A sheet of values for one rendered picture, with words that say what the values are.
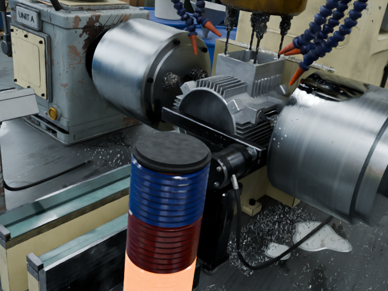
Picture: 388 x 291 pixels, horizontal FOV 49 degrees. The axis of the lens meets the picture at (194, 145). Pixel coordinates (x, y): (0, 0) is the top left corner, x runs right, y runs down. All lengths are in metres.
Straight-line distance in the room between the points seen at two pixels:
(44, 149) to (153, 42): 0.45
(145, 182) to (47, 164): 0.86
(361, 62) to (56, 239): 0.74
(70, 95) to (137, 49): 0.27
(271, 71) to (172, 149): 0.65
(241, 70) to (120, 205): 0.37
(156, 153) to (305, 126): 0.47
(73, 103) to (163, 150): 0.90
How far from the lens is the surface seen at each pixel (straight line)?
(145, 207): 0.32
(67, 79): 1.17
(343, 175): 0.73
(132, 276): 0.37
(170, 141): 0.33
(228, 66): 0.92
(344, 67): 1.06
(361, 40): 1.04
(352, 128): 0.73
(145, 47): 0.99
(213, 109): 1.03
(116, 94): 1.04
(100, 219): 0.82
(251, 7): 0.85
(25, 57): 1.30
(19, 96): 0.84
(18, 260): 0.76
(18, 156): 1.21
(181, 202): 0.31
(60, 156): 1.20
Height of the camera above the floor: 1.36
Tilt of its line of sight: 26 degrees down
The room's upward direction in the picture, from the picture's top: 7 degrees clockwise
